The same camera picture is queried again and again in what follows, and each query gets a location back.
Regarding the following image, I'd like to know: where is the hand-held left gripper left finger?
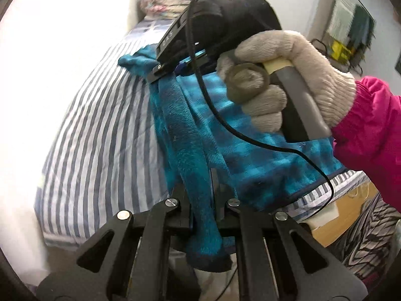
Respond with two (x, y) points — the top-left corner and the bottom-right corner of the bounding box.
(37, 182), (202, 301)

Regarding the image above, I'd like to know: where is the yellow box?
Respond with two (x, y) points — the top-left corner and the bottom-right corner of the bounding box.
(330, 39), (351, 61)

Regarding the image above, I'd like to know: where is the teal fleece jacket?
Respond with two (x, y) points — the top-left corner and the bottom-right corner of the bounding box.
(118, 45), (348, 273)

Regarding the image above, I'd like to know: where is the zebra striped cloth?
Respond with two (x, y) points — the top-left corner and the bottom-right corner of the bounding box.
(332, 191), (401, 286)

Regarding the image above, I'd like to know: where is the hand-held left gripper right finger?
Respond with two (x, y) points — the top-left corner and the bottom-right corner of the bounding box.
(211, 169), (368, 301)

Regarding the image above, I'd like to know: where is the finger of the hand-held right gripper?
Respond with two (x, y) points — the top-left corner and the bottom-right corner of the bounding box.
(147, 58), (188, 85)

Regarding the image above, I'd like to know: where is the blue checked bed sheet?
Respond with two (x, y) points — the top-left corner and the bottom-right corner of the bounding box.
(125, 19), (179, 43)

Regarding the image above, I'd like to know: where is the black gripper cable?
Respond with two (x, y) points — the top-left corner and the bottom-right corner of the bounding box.
(185, 0), (334, 224)

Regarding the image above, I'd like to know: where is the black metal frame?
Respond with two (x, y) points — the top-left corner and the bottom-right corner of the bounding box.
(311, 38), (329, 57)

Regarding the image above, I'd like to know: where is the blue white striped bed cover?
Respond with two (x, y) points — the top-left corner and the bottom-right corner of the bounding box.
(42, 28), (370, 248)

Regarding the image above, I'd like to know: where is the floral quilt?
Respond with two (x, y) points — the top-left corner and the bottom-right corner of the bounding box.
(139, 0), (191, 22)

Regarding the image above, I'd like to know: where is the person's right hand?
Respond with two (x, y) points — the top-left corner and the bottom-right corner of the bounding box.
(216, 30), (358, 134)

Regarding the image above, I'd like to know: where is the cluttered storage shelf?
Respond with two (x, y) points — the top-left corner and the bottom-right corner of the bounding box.
(324, 0), (376, 61)

